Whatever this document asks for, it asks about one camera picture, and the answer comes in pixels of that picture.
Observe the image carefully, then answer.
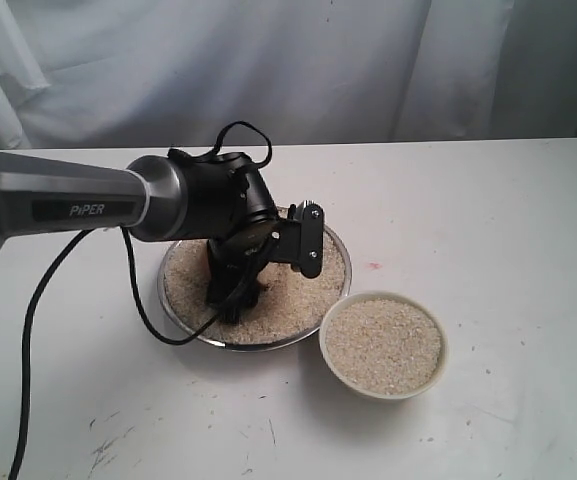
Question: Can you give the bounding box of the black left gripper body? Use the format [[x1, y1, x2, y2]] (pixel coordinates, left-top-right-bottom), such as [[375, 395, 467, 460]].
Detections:
[[206, 222, 284, 325]]

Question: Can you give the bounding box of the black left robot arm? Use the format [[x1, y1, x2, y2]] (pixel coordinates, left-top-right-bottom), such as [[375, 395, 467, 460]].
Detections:
[[0, 149, 294, 305]]

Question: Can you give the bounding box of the large metal rice plate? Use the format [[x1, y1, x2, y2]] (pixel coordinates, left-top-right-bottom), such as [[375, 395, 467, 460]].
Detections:
[[157, 207, 352, 352]]

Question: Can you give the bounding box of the white ceramic rice bowl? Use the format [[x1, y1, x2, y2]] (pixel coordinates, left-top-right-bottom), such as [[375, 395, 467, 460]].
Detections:
[[318, 291, 448, 402]]

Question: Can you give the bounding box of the white backdrop cloth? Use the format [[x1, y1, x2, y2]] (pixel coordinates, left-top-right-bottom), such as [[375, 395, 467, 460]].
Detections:
[[0, 1, 577, 149]]

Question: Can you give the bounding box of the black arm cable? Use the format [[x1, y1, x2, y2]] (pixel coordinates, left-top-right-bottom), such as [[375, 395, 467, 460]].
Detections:
[[7, 119, 274, 480]]

